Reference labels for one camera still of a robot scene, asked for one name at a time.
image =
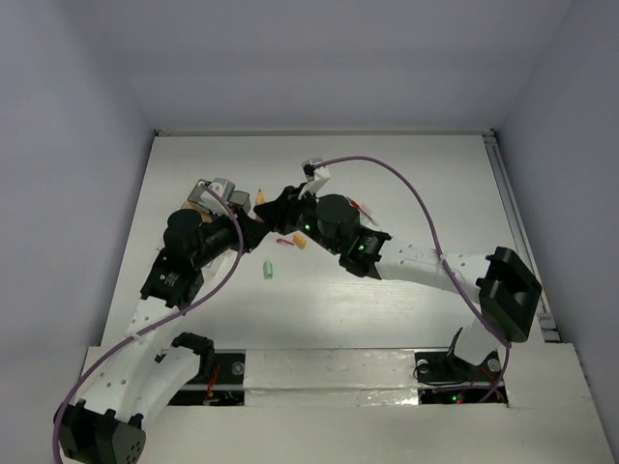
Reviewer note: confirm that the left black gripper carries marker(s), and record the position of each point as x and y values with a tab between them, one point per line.
251	230

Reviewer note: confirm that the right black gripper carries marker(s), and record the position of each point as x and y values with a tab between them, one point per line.
280	213

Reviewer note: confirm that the orange pastel marker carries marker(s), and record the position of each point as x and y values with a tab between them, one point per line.
259	200

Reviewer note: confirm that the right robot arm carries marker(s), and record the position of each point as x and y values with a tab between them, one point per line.
501	288

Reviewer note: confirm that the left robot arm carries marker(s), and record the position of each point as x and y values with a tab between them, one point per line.
105	415

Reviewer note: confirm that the light green marker cap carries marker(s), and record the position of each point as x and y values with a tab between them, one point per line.
268	269

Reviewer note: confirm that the grey translucent container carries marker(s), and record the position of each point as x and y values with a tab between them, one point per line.
238	199

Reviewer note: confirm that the orange translucent container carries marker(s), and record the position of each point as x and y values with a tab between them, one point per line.
205	214

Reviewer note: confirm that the red pen clear barrel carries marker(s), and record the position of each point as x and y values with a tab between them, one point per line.
364	213

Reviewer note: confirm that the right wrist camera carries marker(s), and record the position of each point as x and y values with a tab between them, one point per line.
317	175

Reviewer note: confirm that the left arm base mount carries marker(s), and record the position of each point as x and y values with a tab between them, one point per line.
220	377

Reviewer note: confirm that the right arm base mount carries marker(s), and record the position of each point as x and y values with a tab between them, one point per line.
443	378

